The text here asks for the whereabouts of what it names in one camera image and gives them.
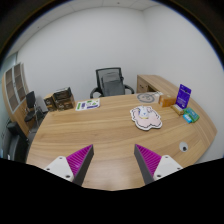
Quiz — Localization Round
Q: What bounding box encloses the large brown cardboard box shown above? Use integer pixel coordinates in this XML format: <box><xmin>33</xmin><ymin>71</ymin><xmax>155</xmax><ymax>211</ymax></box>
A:
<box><xmin>54</xmin><ymin>95</ymin><xmax>76</xmax><ymax>111</ymax></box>

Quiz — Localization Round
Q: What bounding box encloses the white blue yellow computer mouse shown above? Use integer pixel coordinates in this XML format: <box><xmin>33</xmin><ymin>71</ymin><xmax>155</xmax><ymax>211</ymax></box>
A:
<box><xmin>138</xmin><ymin>105</ymin><xmax>150</xmax><ymax>120</ymax></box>

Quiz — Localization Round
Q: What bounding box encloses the flat tan box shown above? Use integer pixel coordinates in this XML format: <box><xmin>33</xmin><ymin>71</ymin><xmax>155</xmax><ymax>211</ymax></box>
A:
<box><xmin>170</xmin><ymin>103</ymin><xmax>185</xmax><ymax>116</ymax></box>

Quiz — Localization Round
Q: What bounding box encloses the wooden side desk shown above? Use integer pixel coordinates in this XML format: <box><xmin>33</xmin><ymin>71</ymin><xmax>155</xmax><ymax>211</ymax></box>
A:
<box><xmin>136</xmin><ymin>74</ymin><xmax>181</xmax><ymax>96</ymax></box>

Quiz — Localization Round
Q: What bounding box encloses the blue packet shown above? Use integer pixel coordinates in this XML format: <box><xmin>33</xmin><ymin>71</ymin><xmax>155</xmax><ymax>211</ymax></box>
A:
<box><xmin>182</xmin><ymin>112</ymin><xmax>193</xmax><ymax>124</ymax></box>

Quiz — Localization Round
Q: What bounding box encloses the white sheet with green purple shapes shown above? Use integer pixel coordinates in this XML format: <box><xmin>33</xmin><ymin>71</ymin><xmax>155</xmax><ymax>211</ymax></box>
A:
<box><xmin>75</xmin><ymin>98</ymin><xmax>101</xmax><ymax>112</ymax></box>

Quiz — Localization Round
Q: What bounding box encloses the black open tray box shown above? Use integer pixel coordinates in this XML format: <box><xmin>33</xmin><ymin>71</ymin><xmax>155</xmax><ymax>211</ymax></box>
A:
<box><xmin>52</xmin><ymin>86</ymin><xmax>73</xmax><ymax>101</ymax></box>

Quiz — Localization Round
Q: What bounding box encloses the grey mesh office chair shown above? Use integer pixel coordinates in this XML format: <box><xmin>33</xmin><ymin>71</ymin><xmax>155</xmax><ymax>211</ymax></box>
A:
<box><xmin>89</xmin><ymin>67</ymin><xmax>136</xmax><ymax>99</ymax></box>

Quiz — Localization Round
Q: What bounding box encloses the wooden shelf unit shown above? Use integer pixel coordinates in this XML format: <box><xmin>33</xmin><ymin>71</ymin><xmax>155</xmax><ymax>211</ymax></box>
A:
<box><xmin>1</xmin><ymin>62</ymin><xmax>34</xmax><ymax>136</ymax></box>

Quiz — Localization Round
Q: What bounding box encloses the grey round cable grommet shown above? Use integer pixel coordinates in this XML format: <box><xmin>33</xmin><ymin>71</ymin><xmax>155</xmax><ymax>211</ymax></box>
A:
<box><xmin>178</xmin><ymin>141</ymin><xmax>189</xmax><ymax>153</ymax></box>

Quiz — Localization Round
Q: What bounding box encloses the green packet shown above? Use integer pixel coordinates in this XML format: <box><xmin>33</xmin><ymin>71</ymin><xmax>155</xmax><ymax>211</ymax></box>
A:
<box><xmin>184</xmin><ymin>107</ymin><xmax>200</xmax><ymax>123</ymax></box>

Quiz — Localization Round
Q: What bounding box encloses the purple upright card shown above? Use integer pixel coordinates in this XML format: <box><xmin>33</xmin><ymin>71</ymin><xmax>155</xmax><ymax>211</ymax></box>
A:
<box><xmin>175</xmin><ymin>83</ymin><xmax>193</xmax><ymax>110</ymax></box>

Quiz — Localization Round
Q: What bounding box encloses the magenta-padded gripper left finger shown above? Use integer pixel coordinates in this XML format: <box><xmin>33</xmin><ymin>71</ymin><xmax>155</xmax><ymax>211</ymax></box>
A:
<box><xmin>44</xmin><ymin>143</ymin><xmax>95</xmax><ymax>187</ymax></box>

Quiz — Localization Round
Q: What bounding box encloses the black visitor chair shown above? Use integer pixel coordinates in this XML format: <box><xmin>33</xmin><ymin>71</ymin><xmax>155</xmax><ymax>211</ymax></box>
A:
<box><xmin>23</xmin><ymin>90</ymin><xmax>48</xmax><ymax>124</ymax></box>

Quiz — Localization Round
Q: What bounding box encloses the black leather sofa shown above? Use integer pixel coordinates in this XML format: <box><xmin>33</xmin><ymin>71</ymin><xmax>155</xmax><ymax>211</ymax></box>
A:
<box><xmin>2</xmin><ymin>120</ymin><xmax>34</xmax><ymax>164</ymax></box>

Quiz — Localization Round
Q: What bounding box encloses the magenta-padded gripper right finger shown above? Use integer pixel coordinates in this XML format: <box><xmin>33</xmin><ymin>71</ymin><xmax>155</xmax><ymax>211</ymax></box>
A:
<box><xmin>133</xmin><ymin>143</ymin><xmax>184</xmax><ymax>185</ymax></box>

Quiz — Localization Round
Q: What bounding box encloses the clear round mat grey symbol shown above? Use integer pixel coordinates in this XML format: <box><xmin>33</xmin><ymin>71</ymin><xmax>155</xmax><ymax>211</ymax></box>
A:
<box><xmin>136</xmin><ymin>92</ymin><xmax>158</xmax><ymax>104</ymax></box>

